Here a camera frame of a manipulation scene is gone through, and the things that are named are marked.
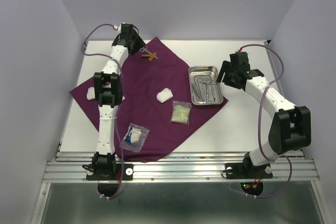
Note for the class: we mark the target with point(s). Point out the blue-white gauze packet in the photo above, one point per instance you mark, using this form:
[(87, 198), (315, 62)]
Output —
[(134, 138)]

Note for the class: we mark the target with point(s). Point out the green-white sealed packet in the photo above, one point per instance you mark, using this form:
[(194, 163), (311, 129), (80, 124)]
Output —
[(181, 112)]

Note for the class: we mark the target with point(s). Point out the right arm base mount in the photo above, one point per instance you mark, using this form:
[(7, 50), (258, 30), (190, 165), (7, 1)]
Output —
[(251, 175)]

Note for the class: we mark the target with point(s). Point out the steel hemostat forceps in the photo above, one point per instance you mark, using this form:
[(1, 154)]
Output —
[(202, 86)]

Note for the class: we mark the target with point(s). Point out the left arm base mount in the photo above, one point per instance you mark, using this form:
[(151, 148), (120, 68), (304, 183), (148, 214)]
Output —
[(110, 171)]

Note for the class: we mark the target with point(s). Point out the aluminium front rail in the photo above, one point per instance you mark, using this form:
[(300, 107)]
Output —
[(179, 167)]

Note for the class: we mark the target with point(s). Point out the small steel scissors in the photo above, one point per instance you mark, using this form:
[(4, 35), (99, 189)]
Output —
[(145, 49)]

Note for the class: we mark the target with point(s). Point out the steel tweezers pair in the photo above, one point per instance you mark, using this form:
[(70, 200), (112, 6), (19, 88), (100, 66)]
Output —
[(194, 93)]

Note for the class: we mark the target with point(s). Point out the white folded gauze pad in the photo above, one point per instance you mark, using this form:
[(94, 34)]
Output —
[(164, 95)]

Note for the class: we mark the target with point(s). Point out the purple cloth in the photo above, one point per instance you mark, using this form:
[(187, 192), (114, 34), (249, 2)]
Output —
[(143, 81)]

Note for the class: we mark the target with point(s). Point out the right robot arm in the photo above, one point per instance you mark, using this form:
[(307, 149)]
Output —
[(291, 124)]

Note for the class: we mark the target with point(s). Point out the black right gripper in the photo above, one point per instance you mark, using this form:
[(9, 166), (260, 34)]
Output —
[(226, 67)]

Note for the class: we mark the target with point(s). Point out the white gauze square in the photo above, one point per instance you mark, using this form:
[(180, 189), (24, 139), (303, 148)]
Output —
[(90, 93)]

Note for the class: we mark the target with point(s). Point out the steel instrument tray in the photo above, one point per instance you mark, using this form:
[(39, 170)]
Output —
[(209, 72)]

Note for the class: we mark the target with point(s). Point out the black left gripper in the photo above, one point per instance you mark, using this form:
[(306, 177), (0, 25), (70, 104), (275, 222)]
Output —
[(140, 42)]

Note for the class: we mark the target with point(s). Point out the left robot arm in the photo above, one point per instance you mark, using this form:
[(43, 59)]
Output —
[(109, 94)]

